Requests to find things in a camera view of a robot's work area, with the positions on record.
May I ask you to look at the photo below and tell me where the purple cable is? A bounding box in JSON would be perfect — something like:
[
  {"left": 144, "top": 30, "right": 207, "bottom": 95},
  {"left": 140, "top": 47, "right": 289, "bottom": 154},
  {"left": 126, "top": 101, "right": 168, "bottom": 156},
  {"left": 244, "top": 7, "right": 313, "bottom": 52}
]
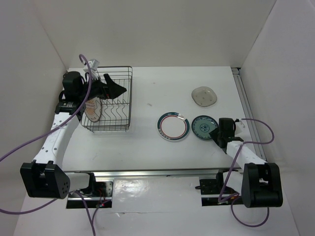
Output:
[
  {"left": 0, "top": 54, "right": 106, "bottom": 236},
  {"left": 218, "top": 118, "right": 275, "bottom": 227}
]

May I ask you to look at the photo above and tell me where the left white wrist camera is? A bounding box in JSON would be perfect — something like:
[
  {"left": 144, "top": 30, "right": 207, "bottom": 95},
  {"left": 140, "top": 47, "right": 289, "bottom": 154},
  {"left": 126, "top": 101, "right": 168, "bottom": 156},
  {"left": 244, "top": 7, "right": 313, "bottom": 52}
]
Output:
[{"left": 89, "top": 59, "right": 99, "bottom": 80}]

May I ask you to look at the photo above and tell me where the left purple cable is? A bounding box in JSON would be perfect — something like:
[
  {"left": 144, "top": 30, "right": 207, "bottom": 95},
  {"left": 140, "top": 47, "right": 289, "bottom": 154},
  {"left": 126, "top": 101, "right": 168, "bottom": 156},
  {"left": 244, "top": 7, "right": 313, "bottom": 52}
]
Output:
[{"left": 0, "top": 54, "right": 106, "bottom": 236}]

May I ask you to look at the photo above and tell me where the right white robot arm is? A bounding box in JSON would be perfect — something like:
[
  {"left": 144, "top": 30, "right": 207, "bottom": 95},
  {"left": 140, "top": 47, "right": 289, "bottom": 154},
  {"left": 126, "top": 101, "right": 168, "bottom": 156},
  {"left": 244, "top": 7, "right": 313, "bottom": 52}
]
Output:
[{"left": 210, "top": 118, "right": 283, "bottom": 208}]

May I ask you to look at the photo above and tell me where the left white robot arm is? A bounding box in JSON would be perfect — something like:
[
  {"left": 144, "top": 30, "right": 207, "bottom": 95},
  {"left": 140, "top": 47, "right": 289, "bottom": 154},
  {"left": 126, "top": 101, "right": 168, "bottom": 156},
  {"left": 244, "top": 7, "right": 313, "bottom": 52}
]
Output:
[{"left": 20, "top": 71, "right": 127, "bottom": 199}]

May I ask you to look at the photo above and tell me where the blue patterned plate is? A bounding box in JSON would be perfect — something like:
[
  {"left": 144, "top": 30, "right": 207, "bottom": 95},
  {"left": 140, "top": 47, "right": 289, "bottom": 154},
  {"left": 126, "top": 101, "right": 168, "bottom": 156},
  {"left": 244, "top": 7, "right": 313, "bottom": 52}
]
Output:
[{"left": 191, "top": 115, "right": 219, "bottom": 141}]

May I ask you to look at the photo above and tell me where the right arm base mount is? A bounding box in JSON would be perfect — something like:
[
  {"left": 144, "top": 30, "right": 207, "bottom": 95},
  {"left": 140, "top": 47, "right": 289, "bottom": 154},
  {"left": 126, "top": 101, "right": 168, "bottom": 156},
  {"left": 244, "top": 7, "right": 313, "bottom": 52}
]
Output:
[{"left": 195, "top": 171, "right": 243, "bottom": 207}]

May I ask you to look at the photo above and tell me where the teal red rimmed plate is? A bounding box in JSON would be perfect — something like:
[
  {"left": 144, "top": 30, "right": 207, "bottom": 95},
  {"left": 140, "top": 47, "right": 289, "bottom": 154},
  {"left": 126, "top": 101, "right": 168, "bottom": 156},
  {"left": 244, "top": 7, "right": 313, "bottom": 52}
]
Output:
[{"left": 157, "top": 112, "right": 190, "bottom": 142}]

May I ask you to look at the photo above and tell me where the clear grey glass plate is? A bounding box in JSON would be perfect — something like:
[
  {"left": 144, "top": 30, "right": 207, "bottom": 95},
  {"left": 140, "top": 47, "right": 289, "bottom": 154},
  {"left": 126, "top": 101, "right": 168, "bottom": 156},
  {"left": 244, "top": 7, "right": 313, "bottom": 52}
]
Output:
[{"left": 191, "top": 87, "right": 217, "bottom": 107}]

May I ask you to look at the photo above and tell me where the aluminium rail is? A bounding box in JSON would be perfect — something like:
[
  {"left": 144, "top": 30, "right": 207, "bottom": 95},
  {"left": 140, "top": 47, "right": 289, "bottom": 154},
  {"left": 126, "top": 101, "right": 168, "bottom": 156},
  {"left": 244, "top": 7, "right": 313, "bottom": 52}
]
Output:
[
  {"left": 231, "top": 67, "right": 267, "bottom": 161},
  {"left": 64, "top": 168, "right": 229, "bottom": 179}
]

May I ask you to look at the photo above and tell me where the grey wire dish rack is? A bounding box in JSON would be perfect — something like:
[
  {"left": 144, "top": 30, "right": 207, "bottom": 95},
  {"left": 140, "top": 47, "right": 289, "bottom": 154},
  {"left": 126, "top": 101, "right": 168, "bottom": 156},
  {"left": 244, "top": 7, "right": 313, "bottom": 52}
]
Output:
[{"left": 81, "top": 66, "right": 133, "bottom": 133}]

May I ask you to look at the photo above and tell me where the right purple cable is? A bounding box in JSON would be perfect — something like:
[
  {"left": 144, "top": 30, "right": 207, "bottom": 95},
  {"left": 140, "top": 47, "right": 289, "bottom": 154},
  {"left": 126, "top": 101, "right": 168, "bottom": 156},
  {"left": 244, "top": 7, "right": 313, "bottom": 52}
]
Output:
[{"left": 218, "top": 118, "right": 275, "bottom": 227}]

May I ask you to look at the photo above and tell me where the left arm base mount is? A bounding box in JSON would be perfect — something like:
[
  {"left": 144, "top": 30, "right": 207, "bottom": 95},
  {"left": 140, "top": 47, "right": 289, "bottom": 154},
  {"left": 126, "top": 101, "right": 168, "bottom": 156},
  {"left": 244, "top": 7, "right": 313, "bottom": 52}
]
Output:
[{"left": 66, "top": 180, "right": 114, "bottom": 209}]

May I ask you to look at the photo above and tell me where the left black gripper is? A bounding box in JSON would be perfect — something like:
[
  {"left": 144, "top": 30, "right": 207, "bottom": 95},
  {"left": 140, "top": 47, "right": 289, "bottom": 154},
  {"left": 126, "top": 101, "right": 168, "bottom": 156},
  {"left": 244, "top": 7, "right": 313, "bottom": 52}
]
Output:
[{"left": 78, "top": 73, "right": 126, "bottom": 102}]

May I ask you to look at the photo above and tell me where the aluminium rail front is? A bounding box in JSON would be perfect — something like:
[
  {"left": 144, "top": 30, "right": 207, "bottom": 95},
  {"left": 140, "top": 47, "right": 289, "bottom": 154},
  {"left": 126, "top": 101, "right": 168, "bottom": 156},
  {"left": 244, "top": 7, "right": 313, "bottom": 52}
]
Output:
[{"left": 64, "top": 168, "right": 229, "bottom": 179}]

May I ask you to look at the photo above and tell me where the orange sunburst plate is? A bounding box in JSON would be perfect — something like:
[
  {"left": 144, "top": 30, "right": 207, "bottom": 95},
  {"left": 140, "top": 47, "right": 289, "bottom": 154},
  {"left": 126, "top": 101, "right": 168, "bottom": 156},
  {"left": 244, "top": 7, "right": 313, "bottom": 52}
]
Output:
[{"left": 85, "top": 98, "right": 102, "bottom": 122}]

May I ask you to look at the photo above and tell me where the aluminium rail right side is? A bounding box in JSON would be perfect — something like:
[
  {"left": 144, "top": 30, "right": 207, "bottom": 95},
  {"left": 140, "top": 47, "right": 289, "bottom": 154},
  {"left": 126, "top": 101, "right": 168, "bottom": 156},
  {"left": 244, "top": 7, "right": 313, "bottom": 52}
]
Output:
[{"left": 231, "top": 67, "right": 267, "bottom": 161}]

